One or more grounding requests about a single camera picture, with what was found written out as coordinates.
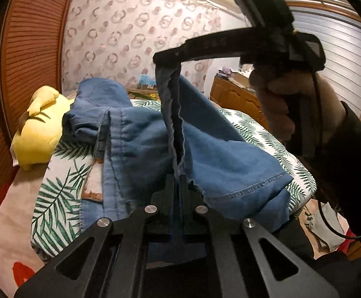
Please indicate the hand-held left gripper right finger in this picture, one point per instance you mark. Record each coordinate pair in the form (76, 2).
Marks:
(189, 217)

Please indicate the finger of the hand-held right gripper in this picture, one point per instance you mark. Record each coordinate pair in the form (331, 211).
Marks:
(199, 48)

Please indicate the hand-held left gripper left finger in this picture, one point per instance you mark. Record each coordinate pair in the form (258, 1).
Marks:
(165, 211)

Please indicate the blue denim pants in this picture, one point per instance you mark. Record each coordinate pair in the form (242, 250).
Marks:
(137, 136)

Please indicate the person's right forearm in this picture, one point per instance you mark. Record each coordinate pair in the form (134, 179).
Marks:
(354, 161)

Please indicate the person's right hand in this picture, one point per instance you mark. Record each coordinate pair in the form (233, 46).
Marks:
(273, 105)

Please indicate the small purple bag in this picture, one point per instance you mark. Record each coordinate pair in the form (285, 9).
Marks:
(227, 71)

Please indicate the wooden dresser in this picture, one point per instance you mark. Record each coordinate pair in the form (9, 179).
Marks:
(230, 96)

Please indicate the white window blinds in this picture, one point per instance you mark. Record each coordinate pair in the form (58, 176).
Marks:
(338, 31)

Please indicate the leaf print bed sheet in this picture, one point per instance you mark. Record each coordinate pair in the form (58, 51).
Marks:
(59, 198)

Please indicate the grey cloth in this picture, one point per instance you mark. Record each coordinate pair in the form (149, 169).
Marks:
(323, 240)

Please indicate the yellow plush toy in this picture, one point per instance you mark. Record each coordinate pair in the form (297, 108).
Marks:
(37, 136)

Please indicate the floral blanket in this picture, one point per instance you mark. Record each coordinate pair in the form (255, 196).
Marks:
(16, 223)

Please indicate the person's black clothed body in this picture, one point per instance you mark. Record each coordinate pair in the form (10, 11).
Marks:
(338, 273)

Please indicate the wooden wardrobe door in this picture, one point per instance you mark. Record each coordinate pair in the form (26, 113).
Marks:
(28, 37)

